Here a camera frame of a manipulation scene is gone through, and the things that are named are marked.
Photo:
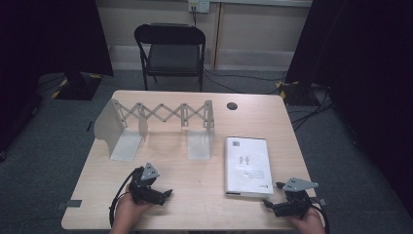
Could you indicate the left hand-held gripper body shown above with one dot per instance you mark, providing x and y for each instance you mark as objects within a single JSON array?
[{"x": 142, "y": 187}]

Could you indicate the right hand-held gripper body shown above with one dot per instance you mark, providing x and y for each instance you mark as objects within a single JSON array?
[{"x": 295, "y": 204}]

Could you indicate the white book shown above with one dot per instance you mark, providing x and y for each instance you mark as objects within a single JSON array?
[{"x": 248, "y": 165}]

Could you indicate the grey expandable metal book rack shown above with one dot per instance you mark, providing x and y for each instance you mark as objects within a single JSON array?
[{"x": 108, "y": 126}]

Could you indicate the person's right hand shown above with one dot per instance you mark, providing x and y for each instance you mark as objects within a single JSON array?
[{"x": 310, "y": 224}]

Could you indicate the person's left hand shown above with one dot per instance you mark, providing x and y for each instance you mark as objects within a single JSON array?
[{"x": 126, "y": 214}]

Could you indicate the grey tape strip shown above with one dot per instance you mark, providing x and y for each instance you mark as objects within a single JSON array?
[
  {"x": 73, "y": 203},
  {"x": 322, "y": 201}
]

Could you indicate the black stand base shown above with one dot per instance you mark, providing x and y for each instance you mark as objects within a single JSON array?
[
  {"x": 79, "y": 87},
  {"x": 297, "y": 94}
]

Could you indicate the black table grommet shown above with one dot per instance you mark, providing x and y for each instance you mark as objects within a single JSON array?
[{"x": 232, "y": 106}]

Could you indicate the black folding chair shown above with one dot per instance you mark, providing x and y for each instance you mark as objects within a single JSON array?
[{"x": 173, "y": 58}]

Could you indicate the black curtain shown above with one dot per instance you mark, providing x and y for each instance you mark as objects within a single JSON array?
[
  {"x": 48, "y": 39},
  {"x": 363, "y": 65}
]

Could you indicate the white wall socket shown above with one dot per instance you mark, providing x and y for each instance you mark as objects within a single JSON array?
[{"x": 198, "y": 6}]

